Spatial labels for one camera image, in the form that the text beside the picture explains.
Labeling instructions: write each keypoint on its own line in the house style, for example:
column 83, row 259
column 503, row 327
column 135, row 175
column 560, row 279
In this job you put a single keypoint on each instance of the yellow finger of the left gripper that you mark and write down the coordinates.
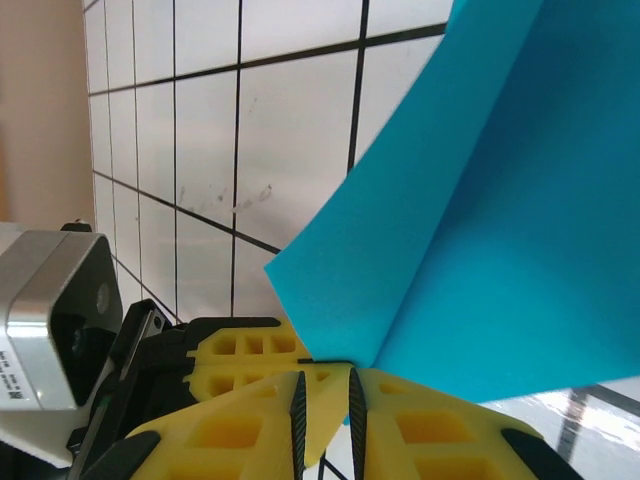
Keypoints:
column 325, row 400
column 290, row 345

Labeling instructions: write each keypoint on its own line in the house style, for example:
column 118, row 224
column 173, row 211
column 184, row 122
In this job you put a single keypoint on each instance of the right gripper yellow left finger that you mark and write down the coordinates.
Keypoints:
column 270, row 415

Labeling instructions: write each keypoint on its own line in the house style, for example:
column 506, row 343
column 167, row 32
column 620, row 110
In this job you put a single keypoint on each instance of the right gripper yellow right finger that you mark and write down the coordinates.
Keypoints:
column 375, row 450

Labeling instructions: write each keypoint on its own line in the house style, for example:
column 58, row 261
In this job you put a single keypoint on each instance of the blue paper sheet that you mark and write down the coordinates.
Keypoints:
column 475, row 200

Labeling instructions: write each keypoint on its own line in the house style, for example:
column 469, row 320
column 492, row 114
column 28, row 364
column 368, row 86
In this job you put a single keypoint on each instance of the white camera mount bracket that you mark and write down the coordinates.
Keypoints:
column 35, row 435

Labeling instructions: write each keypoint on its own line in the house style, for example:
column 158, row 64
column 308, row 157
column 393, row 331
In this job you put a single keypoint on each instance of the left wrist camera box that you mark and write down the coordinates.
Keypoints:
column 60, row 280

